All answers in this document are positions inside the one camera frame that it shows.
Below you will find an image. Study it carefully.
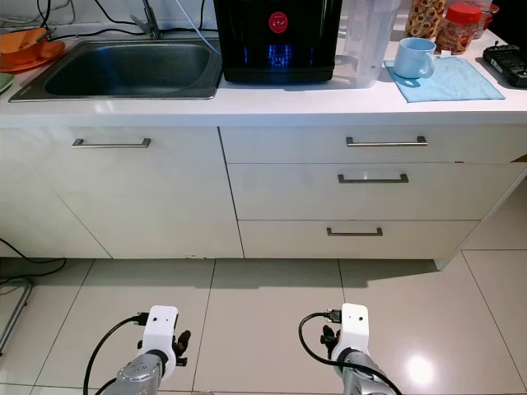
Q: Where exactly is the steel kitchen faucet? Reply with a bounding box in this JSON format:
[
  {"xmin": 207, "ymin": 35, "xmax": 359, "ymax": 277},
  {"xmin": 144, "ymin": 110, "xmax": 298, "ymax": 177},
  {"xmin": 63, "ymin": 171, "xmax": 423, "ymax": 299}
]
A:
[{"xmin": 132, "ymin": 0, "xmax": 164, "ymax": 40}]

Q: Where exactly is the light blue mug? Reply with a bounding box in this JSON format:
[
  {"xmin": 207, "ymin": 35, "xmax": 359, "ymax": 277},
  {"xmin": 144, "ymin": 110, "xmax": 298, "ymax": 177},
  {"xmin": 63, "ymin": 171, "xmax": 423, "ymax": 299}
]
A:
[{"xmin": 393, "ymin": 37, "xmax": 437, "ymax": 80}]

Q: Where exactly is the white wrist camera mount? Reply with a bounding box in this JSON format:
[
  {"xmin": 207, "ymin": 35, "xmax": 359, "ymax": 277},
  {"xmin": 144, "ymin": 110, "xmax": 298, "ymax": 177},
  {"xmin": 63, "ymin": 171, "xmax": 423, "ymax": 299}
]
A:
[
  {"xmin": 339, "ymin": 304, "xmax": 371, "ymax": 356},
  {"xmin": 142, "ymin": 306, "xmax": 179, "ymax": 363}
]

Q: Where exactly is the black power cable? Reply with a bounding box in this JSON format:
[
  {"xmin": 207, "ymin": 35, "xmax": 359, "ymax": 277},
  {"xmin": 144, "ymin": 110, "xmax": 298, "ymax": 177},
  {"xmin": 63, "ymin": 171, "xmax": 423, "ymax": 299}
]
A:
[{"xmin": 0, "ymin": 239, "xmax": 67, "ymax": 280}]

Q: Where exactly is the white kitchen base cabinet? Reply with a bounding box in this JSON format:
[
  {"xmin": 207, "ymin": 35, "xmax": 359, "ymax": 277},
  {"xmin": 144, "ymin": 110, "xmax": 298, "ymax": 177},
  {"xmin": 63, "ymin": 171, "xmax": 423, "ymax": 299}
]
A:
[{"xmin": 0, "ymin": 125, "xmax": 527, "ymax": 271}]

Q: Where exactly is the stainless steel sink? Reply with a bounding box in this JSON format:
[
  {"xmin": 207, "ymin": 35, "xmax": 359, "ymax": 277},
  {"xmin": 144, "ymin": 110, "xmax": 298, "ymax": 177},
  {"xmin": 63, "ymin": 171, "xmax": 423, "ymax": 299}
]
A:
[{"xmin": 10, "ymin": 39, "xmax": 223, "ymax": 103}]

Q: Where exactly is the white drawer front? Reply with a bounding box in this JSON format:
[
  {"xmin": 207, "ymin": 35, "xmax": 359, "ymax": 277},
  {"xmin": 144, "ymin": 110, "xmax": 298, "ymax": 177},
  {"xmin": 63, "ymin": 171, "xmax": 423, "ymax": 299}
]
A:
[
  {"xmin": 221, "ymin": 126, "xmax": 527, "ymax": 164},
  {"xmin": 226, "ymin": 163, "xmax": 515, "ymax": 221},
  {"xmin": 235, "ymin": 219, "xmax": 480, "ymax": 261}
]

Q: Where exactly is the black water dispenser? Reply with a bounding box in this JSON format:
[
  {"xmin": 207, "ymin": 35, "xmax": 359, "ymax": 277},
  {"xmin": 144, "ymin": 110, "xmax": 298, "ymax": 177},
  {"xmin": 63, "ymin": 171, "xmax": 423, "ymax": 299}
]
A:
[{"xmin": 213, "ymin": 0, "xmax": 343, "ymax": 85}]

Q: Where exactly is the light blue cloth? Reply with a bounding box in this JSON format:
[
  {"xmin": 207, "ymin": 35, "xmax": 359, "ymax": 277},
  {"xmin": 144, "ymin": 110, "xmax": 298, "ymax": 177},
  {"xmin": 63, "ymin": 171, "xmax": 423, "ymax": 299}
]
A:
[{"xmin": 384, "ymin": 55, "xmax": 506, "ymax": 103}]

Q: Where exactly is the red lid snack jar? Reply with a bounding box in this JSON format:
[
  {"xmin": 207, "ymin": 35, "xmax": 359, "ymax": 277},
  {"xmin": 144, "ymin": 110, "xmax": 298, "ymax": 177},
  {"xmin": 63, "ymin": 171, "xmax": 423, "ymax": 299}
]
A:
[
  {"xmin": 479, "ymin": 2, "xmax": 501, "ymax": 38},
  {"xmin": 436, "ymin": 2, "xmax": 484, "ymax": 55}
]

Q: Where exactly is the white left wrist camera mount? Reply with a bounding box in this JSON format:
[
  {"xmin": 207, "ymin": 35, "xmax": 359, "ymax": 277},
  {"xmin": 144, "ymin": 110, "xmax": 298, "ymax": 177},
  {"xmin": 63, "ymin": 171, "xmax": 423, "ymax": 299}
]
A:
[{"xmin": 142, "ymin": 306, "xmax": 179, "ymax": 363}]

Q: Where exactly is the black countertop device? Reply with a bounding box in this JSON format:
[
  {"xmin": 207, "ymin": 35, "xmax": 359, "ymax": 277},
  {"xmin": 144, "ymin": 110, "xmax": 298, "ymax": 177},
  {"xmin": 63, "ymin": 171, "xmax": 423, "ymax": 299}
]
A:
[{"xmin": 483, "ymin": 43, "xmax": 527, "ymax": 89}]

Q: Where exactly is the clear snack jar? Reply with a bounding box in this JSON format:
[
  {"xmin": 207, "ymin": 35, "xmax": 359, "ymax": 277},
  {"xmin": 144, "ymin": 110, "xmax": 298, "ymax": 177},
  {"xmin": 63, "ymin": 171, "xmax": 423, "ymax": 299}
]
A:
[{"xmin": 406, "ymin": 0, "xmax": 448, "ymax": 40}]

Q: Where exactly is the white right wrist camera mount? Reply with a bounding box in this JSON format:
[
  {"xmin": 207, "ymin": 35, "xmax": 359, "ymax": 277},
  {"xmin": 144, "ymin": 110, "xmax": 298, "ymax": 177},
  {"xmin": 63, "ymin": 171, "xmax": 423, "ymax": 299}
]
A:
[{"xmin": 339, "ymin": 304, "xmax": 371, "ymax": 356}]

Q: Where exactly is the clear plastic pitcher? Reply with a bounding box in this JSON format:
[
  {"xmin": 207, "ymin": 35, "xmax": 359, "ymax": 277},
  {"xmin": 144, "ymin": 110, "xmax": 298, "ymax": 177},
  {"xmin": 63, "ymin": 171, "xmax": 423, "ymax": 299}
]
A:
[{"xmin": 338, "ymin": 0, "xmax": 403, "ymax": 88}]

